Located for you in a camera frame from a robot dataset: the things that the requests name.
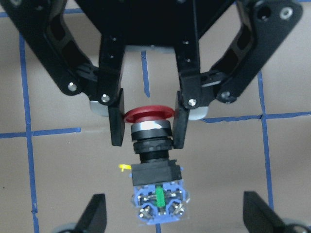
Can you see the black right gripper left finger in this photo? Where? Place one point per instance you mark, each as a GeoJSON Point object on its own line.
{"type": "Point", "coordinates": [94, 217]}

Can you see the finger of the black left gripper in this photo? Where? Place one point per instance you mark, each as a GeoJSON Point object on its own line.
{"type": "Point", "coordinates": [108, 89]}
{"type": "Point", "coordinates": [190, 95]}

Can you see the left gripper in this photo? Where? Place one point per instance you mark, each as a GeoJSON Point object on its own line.
{"type": "Point", "coordinates": [155, 23]}

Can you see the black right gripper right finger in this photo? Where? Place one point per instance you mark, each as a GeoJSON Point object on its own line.
{"type": "Point", "coordinates": [258, 217]}

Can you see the red emergency stop button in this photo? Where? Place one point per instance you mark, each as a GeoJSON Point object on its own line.
{"type": "Point", "coordinates": [159, 195]}

